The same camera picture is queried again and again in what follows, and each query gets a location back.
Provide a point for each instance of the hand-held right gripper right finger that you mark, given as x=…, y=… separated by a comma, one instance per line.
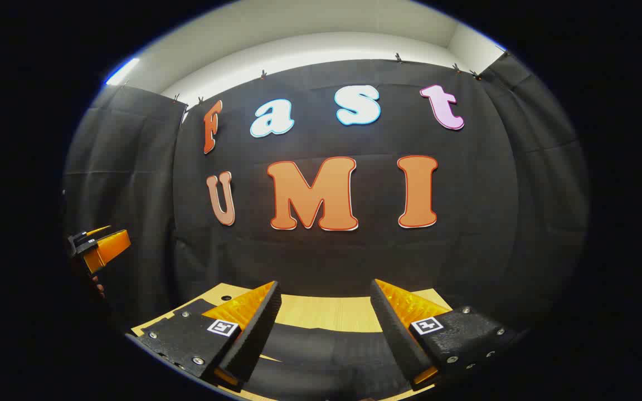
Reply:
x=393, y=334

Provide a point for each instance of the dark grey jeans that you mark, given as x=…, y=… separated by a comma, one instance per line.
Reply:
x=326, y=356

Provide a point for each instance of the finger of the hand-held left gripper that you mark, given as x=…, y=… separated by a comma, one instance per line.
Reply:
x=106, y=248
x=84, y=236

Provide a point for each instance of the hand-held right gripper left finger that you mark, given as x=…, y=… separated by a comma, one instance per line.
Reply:
x=254, y=334

